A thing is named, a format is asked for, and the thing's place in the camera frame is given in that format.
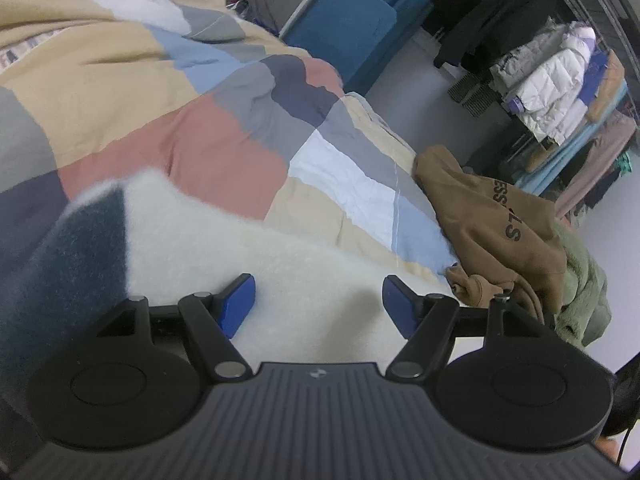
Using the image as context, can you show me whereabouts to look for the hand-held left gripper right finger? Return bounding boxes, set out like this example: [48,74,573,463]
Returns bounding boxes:
[382,275,546,381]

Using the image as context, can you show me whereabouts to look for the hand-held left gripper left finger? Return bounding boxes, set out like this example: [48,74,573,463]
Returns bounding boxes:
[97,273,257,382]

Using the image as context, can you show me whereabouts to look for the white blue-striped knit sweater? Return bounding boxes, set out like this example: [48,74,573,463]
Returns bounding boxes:
[0,169,463,376]

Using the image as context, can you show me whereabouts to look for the brown hoodie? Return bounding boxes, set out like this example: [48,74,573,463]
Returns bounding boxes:
[414,145,568,328]

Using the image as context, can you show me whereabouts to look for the green fleece jacket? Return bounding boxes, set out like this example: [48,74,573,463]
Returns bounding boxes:
[550,222,612,348]

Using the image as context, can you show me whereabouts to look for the light blue garment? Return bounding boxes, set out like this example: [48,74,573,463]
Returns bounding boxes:
[515,80,633,196]

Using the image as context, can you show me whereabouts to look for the striped garment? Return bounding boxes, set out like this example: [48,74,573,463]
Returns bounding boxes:
[447,72,501,118]

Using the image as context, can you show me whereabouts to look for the dark hanging garment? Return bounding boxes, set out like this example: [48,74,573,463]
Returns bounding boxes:
[582,160,626,211]

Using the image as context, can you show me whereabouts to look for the patchwork duvet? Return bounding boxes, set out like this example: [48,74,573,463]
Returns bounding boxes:
[0,0,458,281]

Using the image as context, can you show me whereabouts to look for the pink pants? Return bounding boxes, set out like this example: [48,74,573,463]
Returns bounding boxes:
[555,112,638,216]

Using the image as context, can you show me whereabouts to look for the white puffer jacket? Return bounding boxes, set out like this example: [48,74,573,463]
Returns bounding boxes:
[505,22,598,143]

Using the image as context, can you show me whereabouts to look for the grey jacket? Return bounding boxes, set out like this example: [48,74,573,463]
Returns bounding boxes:
[490,27,566,93]

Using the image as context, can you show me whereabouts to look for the blue padded chair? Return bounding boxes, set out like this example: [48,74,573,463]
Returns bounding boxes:
[282,0,398,96]

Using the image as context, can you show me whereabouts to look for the blue and white top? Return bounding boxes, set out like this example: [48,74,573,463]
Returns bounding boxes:
[575,52,611,111]

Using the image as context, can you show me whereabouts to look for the tan coat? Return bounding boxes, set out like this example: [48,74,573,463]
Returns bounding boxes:
[585,50,626,123]

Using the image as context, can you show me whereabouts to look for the metal clothes rail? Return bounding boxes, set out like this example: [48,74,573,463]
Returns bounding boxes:
[530,0,640,111]

